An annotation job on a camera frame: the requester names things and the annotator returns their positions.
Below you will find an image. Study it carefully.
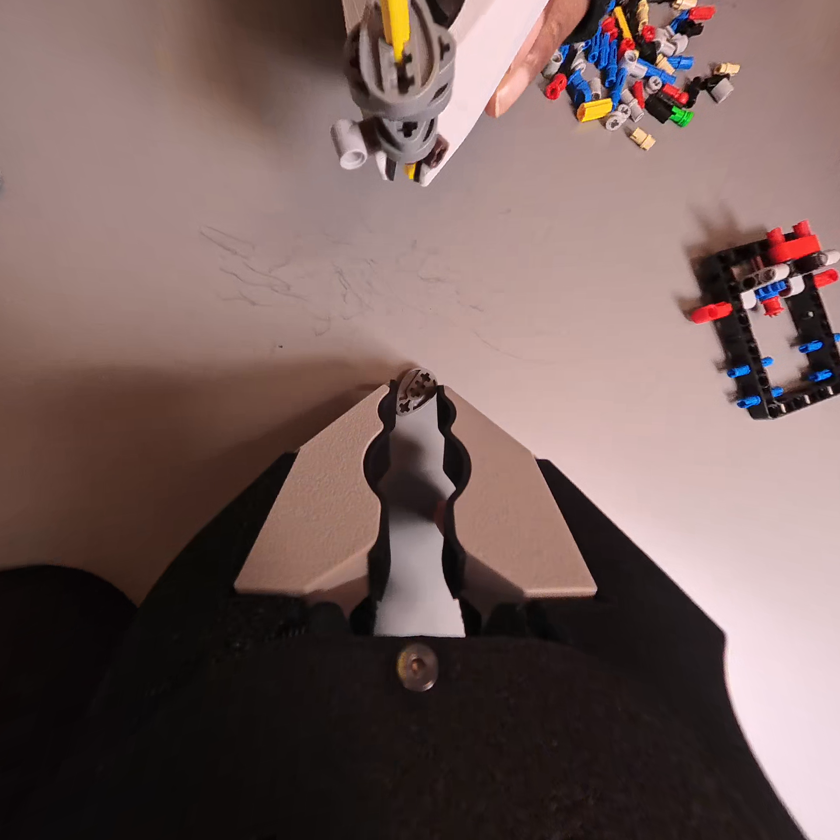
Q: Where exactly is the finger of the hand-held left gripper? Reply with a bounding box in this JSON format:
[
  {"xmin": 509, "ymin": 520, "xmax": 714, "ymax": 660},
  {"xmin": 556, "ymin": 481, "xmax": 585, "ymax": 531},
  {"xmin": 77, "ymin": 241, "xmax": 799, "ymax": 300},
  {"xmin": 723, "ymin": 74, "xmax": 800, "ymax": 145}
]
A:
[
  {"xmin": 341, "ymin": 0, "xmax": 383, "ymax": 39},
  {"xmin": 419, "ymin": 0, "xmax": 552, "ymax": 189}
]

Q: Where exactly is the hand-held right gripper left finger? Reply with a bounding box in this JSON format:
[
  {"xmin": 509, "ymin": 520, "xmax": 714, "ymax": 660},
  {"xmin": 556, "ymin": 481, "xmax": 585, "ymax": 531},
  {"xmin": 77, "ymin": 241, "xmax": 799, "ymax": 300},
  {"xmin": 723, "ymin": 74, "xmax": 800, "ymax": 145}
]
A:
[{"xmin": 234, "ymin": 384, "xmax": 398, "ymax": 634}]

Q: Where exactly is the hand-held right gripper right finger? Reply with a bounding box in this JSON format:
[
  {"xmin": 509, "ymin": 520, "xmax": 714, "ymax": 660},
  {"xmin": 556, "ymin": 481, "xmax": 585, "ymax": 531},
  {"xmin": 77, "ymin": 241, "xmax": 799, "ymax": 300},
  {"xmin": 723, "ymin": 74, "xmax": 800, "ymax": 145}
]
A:
[{"xmin": 434, "ymin": 386, "xmax": 599, "ymax": 634}]

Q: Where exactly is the yellow lego axle assembly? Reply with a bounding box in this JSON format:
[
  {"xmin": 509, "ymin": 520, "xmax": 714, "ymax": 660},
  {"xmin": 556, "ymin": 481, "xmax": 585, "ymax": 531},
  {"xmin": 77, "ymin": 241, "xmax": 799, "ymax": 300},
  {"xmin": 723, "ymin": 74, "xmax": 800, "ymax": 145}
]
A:
[{"xmin": 329, "ymin": 0, "xmax": 458, "ymax": 184}]

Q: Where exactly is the grey lego disc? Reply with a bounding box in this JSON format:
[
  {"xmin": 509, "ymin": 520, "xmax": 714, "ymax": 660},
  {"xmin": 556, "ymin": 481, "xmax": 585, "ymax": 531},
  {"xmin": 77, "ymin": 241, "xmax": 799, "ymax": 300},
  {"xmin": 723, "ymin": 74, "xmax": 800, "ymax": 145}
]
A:
[{"xmin": 395, "ymin": 367, "xmax": 440, "ymax": 418}]

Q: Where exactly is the pile of small lego pieces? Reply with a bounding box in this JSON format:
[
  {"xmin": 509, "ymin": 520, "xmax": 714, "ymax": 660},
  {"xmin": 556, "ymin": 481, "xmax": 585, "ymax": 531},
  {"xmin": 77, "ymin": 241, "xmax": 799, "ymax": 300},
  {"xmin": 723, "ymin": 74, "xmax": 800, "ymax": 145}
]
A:
[{"xmin": 540, "ymin": 0, "xmax": 742, "ymax": 152}]

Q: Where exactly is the person's left hand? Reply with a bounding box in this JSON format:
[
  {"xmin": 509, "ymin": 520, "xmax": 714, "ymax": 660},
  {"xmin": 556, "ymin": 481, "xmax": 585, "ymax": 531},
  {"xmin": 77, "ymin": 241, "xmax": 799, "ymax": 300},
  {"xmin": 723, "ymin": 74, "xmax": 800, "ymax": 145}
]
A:
[{"xmin": 484, "ymin": 0, "xmax": 593, "ymax": 119}]

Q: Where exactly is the black mesh chair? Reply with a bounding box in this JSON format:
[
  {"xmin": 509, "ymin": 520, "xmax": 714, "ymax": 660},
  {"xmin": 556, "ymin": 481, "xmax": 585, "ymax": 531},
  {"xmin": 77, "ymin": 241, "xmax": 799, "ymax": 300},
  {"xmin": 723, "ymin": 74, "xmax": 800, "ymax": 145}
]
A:
[{"xmin": 0, "ymin": 564, "xmax": 140, "ymax": 808}]

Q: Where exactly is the black lego frame assembly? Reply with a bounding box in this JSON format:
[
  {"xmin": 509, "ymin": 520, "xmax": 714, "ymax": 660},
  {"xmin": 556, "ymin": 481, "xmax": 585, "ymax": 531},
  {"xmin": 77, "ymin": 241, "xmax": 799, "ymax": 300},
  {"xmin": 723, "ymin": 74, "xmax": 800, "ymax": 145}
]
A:
[{"xmin": 689, "ymin": 219, "xmax": 840, "ymax": 421}]

